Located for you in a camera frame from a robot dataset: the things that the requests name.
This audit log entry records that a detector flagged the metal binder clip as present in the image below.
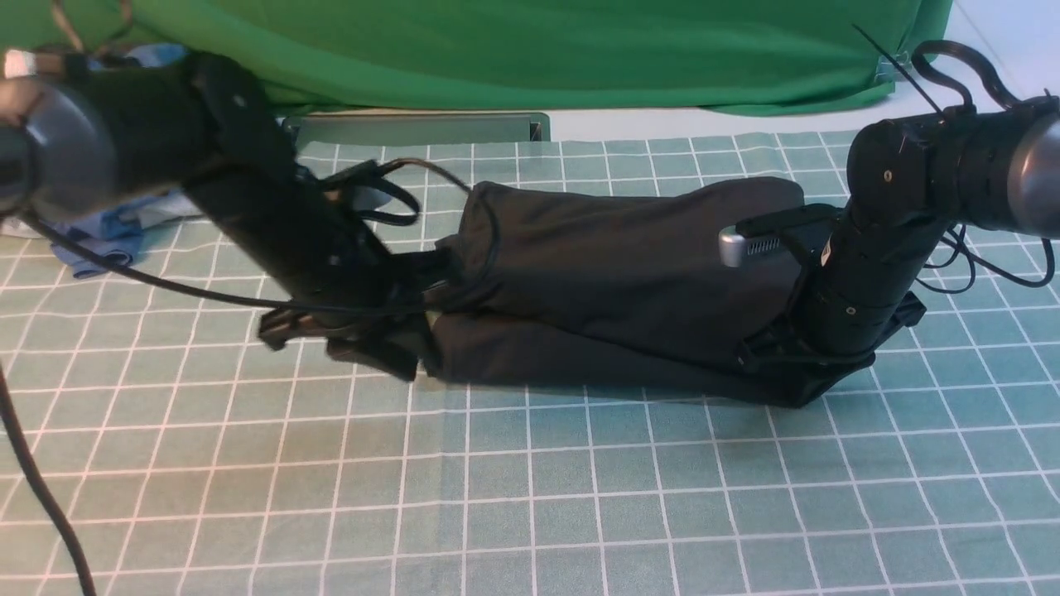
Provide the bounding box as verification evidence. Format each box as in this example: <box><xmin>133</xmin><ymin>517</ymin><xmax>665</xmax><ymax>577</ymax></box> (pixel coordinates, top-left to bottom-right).
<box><xmin>872</xmin><ymin>50</ymin><xmax>911</xmax><ymax>84</ymax></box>

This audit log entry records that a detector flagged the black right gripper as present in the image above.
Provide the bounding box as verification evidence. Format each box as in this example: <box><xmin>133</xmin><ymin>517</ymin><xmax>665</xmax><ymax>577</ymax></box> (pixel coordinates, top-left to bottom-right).
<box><xmin>735</xmin><ymin>203</ymin><xmax>944</xmax><ymax>385</ymax></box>

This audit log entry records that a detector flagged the blue crumpled garment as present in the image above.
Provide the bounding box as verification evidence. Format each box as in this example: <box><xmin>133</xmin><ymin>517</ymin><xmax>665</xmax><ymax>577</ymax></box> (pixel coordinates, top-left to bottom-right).
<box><xmin>46</xmin><ymin>43</ymin><xmax>201</xmax><ymax>280</ymax></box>

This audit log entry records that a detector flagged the gray metal tray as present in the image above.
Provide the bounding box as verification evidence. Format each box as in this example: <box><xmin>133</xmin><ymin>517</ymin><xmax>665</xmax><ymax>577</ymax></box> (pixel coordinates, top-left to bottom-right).
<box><xmin>282</xmin><ymin>112</ymin><xmax>552</xmax><ymax>151</ymax></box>

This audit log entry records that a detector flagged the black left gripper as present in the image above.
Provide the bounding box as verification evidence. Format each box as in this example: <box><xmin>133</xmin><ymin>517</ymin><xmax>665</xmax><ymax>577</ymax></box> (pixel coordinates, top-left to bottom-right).
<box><xmin>183</xmin><ymin>161</ymin><xmax>455</xmax><ymax>382</ymax></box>

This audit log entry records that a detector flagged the green checkered tablecloth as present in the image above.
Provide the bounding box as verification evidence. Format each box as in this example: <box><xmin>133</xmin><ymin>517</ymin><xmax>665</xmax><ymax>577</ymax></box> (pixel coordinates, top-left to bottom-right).
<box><xmin>0</xmin><ymin>123</ymin><xmax>1060</xmax><ymax>596</ymax></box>

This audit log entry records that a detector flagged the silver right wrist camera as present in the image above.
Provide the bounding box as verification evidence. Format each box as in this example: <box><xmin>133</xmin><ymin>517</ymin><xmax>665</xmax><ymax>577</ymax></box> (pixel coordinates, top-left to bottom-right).
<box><xmin>718</xmin><ymin>226</ymin><xmax>784</xmax><ymax>268</ymax></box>

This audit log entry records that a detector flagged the green backdrop cloth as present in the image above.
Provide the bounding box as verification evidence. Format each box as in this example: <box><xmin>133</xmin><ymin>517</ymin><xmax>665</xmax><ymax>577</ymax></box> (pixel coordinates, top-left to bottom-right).
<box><xmin>2</xmin><ymin>1</ymin><xmax>952</xmax><ymax>118</ymax></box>

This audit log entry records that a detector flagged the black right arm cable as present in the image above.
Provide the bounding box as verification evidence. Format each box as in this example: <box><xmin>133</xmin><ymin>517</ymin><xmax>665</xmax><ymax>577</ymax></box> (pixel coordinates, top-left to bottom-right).
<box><xmin>851</xmin><ymin>23</ymin><xmax>1057</xmax><ymax>295</ymax></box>

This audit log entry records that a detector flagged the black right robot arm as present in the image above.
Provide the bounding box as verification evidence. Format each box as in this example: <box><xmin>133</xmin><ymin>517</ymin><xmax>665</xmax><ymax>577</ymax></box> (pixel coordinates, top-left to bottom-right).
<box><xmin>734</xmin><ymin>97</ymin><xmax>1058</xmax><ymax>404</ymax></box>

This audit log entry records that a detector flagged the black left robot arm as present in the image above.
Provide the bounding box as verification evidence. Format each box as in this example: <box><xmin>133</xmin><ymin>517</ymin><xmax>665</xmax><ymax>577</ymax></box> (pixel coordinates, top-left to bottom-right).
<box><xmin>2</xmin><ymin>52</ymin><xmax>442</xmax><ymax>382</ymax></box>

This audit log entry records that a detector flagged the dark gray long-sleeve top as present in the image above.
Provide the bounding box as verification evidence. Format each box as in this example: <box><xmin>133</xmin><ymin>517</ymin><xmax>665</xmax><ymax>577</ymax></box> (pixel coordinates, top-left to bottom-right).
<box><xmin>425</xmin><ymin>176</ymin><xmax>875</xmax><ymax>407</ymax></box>

